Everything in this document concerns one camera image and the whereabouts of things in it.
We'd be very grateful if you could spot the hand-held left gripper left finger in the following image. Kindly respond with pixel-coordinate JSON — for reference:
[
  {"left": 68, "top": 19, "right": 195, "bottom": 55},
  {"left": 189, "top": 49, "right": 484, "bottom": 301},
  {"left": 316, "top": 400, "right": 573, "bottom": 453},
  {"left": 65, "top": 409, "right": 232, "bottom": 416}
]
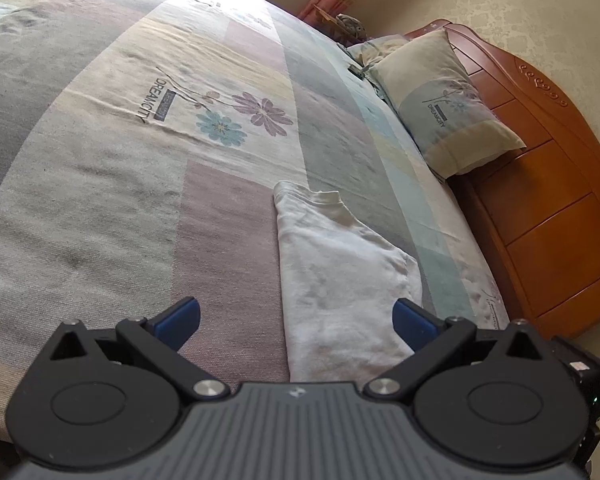
[{"left": 49, "top": 296, "right": 232, "bottom": 404}]

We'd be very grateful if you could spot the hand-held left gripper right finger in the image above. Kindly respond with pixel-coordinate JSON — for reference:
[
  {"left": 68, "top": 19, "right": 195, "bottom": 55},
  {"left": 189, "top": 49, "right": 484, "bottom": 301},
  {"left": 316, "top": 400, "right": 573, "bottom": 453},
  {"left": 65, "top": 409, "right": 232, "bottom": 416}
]
[{"left": 364, "top": 297, "right": 557, "bottom": 404}]

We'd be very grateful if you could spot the white printed t-shirt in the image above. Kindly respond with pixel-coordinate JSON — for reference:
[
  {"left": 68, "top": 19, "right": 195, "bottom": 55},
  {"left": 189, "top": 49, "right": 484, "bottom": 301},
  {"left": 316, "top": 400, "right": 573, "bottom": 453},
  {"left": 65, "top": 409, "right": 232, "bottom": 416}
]
[{"left": 272, "top": 180, "right": 425, "bottom": 383}]

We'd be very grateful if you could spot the bed with patchwork sheet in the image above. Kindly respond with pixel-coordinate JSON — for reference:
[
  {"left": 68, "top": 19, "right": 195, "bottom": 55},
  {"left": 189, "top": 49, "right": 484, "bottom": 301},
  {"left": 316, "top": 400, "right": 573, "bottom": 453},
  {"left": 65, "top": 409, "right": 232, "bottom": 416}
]
[{"left": 0, "top": 0, "right": 511, "bottom": 443}]

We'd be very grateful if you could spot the wooden headboard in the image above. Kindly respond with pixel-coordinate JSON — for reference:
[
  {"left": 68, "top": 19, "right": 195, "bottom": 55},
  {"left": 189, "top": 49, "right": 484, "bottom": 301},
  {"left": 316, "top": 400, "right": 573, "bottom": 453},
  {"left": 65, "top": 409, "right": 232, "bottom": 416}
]
[{"left": 404, "top": 19, "right": 600, "bottom": 340}]

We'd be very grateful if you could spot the large patchwork pillow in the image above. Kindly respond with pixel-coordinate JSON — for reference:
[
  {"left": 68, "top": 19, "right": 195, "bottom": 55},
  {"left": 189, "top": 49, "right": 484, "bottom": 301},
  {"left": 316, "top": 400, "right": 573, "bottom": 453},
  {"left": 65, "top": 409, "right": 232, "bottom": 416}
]
[{"left": 367, "top": 29, "right": 527, "bottom": 180}]

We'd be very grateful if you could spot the grey blue cloth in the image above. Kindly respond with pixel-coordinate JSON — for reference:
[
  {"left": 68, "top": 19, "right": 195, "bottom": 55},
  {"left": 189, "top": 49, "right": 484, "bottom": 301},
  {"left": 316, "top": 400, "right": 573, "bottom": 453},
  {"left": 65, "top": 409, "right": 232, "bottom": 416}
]
[{"left": 364, "top": 72, "right": 396, "bottom": 106}]

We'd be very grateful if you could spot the pale blue pillow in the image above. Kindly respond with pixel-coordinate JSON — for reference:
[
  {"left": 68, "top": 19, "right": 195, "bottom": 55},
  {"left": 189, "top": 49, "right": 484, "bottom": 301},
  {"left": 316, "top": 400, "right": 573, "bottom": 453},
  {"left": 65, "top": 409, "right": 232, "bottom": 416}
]
[{"left": 346, "top": 32, "right": 411, "bottom": 68}]

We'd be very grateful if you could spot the grey bundle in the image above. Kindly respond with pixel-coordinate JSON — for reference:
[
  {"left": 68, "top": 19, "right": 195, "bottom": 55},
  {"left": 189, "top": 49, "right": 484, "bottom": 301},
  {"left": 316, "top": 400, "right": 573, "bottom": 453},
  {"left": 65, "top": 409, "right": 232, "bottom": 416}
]
[{"left": 336, "top": 14, "right": 368, "bottom": 41}]

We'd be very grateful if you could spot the wooden nightstand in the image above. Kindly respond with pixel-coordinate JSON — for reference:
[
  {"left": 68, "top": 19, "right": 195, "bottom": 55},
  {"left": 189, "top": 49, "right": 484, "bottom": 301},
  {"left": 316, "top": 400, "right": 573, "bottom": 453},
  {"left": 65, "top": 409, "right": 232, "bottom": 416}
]
[{"left": 312, "top": 6, "right": 351, "bottom": 36}]

